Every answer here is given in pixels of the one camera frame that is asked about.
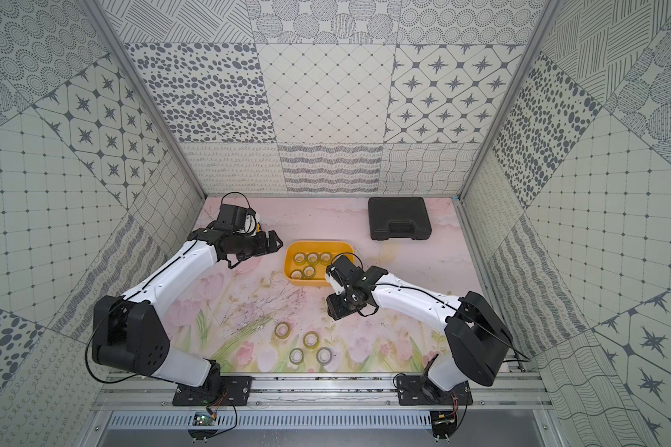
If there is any right circuit board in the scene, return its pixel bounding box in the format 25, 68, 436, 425
430, 412, 459, 443

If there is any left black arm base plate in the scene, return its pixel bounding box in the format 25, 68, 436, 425
171, 375, 253, 407

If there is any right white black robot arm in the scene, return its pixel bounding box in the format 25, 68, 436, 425
325, 256, 513, 392

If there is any yellow plastic storage box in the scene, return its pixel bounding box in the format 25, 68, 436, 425
283, 240, 355, 287

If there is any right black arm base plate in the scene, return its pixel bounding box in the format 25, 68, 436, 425
393, 372, 473, 406

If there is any aluminium mounting rail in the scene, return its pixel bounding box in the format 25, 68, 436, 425
91, 372, 554, 411

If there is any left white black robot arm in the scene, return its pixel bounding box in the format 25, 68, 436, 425
85, 227, 283, 393

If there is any white slotted cable duct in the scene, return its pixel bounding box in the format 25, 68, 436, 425
107, 410, 431, 430

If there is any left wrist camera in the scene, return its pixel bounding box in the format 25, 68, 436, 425
214, 204, 258, 234

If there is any black plastic tool case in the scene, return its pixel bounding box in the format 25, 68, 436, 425
368, 197, 432, 240

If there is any left green circuit board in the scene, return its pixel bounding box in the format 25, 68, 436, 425
188, 413, 219, 441

